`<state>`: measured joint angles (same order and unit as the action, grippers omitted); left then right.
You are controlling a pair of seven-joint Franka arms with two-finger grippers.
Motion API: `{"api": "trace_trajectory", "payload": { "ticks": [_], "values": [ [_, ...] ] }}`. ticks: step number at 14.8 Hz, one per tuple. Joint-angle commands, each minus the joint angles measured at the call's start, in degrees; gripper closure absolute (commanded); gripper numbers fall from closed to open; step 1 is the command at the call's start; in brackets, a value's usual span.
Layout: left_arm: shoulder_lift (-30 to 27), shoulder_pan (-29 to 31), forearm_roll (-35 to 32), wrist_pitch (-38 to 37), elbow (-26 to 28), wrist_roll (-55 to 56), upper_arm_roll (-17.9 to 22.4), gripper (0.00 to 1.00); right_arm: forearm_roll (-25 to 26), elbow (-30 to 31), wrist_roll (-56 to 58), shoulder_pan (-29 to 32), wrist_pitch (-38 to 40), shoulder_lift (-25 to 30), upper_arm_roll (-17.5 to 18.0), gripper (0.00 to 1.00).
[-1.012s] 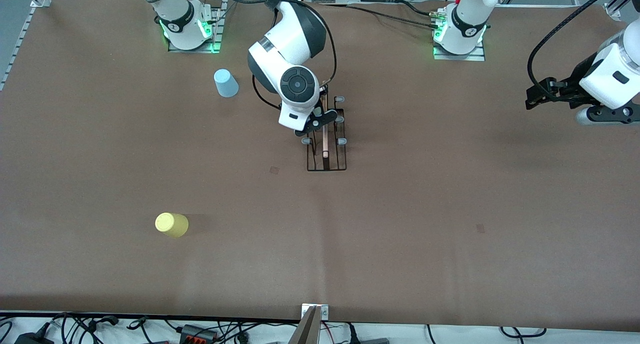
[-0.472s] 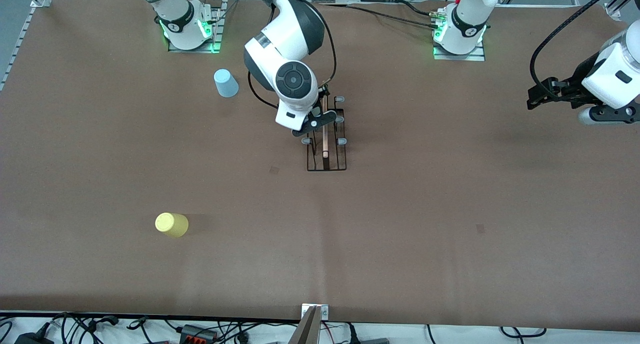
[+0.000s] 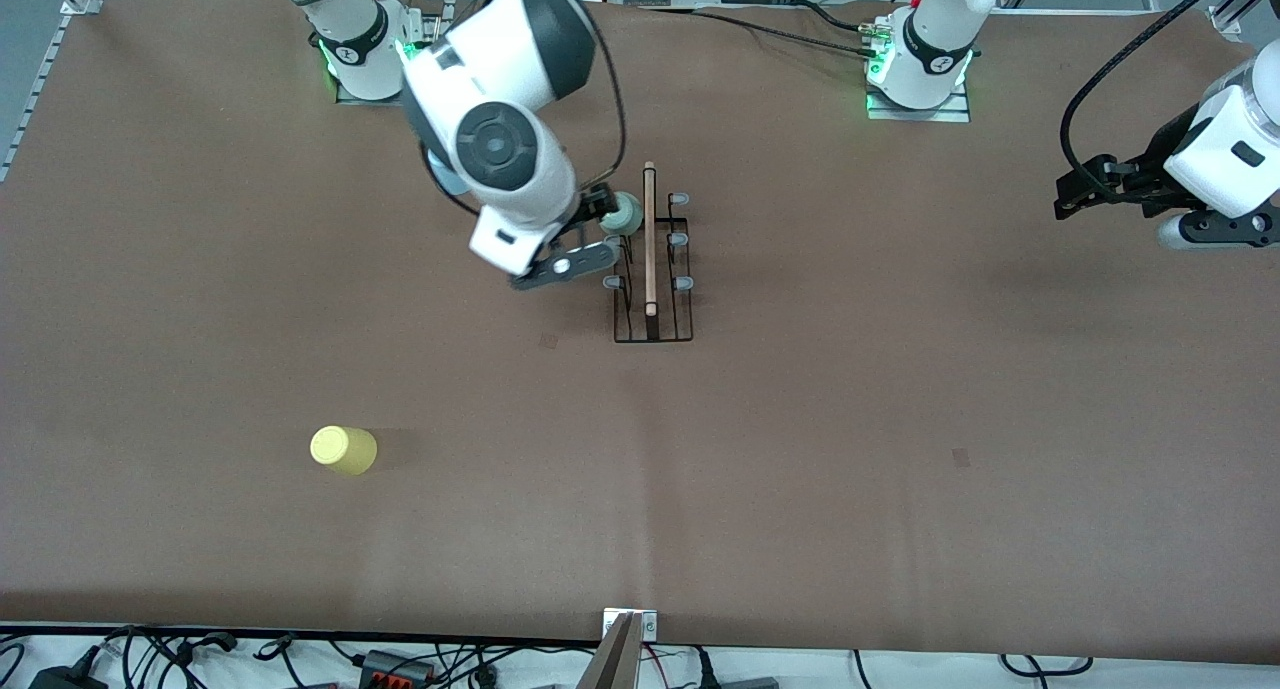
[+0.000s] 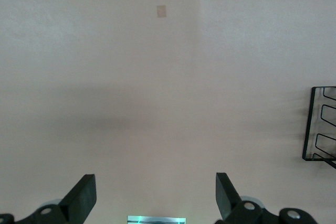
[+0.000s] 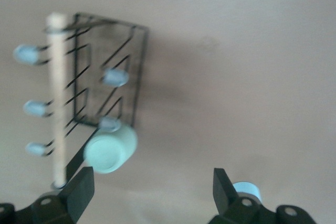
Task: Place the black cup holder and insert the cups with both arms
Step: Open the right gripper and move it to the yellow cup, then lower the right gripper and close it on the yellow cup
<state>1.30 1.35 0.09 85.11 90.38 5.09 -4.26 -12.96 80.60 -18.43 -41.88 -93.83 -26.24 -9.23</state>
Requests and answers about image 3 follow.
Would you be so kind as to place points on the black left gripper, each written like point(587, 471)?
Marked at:
point(1161, 162)

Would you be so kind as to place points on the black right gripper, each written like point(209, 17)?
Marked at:
point(594, 205)

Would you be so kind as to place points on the mint green plastic cup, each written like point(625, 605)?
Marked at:
point(625, 214)

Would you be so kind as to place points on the yellow plastic cup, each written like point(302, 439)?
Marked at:
point(342, 449)

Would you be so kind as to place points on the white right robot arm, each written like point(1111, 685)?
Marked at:
point(500, 149)

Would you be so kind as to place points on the light blue plastic cup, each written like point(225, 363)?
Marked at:
point(442, 177)

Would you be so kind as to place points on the black and orange connector box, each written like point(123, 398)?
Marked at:
point(395, 666)

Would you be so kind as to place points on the black power adapter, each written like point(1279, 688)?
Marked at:
point(65, 679)

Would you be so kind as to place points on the aluminium arm base plate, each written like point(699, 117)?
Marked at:
point(370, 100)
point(920, 115)

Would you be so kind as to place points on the aluminium corner bracket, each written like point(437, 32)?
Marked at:
point(82, 4)
point(1225, 21)

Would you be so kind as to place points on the small aluminium edge bracket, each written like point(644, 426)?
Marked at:
point(648, 626)

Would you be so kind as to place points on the grey camera support beam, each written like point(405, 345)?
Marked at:
point(615, 664)

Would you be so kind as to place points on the perforated aluminium rail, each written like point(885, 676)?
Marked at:
point(33, 99)

